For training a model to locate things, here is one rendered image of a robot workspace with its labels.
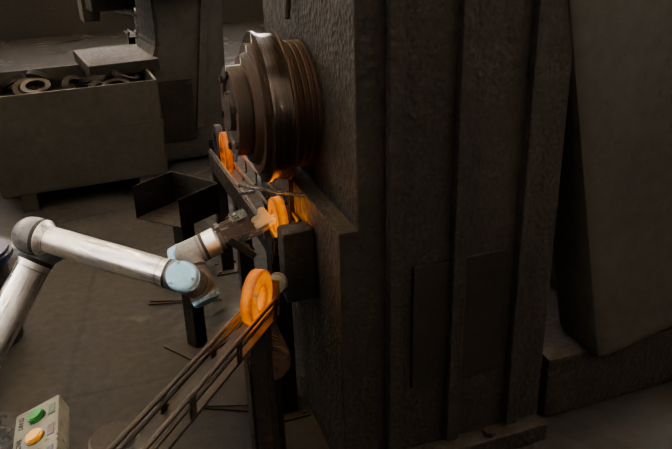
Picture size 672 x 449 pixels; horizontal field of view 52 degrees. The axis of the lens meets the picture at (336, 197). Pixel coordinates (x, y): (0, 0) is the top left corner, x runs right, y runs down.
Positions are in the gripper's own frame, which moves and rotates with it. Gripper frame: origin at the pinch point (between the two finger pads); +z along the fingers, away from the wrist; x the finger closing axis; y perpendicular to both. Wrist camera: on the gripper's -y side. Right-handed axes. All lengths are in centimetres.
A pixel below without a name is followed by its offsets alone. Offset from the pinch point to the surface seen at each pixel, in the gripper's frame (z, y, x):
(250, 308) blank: -20, 4, -49
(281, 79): 16, 47, -16
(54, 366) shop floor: -102, -45, 56
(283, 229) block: -1.2, 6.3, -21.3
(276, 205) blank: 1.2, 6.2, -4.1
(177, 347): -56, -59, 49
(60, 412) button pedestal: -69, 8, -60
